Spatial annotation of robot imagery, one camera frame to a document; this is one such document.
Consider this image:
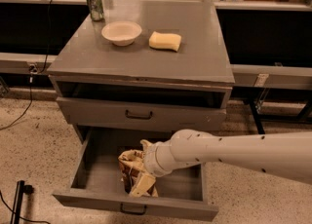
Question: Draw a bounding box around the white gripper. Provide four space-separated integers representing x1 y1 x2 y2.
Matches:
130 139 177 198

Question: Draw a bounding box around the brown chip bag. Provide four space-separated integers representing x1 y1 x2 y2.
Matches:
118 149 149 196

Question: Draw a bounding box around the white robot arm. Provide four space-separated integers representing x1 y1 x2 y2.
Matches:
131 130 312 197

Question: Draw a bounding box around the open grey bottom drawer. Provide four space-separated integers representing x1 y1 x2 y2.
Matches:
54 129 218 221

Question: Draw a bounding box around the grey drawer cabinet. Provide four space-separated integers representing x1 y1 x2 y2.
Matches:
48 0 234 142

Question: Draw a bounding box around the black table leg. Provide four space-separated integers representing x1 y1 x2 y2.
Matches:
244 99 265 134

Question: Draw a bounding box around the yellow sponge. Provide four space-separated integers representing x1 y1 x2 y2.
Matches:
149 31 181 52

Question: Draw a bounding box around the black stand at bottom left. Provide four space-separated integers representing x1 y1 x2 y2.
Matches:
0 179 52 224

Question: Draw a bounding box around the white paper bowl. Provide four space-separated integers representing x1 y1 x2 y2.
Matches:
101 21 142 47

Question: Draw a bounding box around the green soda can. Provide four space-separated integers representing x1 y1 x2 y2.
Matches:
87 0 104 21

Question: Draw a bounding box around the black floor cable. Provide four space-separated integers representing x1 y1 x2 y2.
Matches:
0 0 65 131

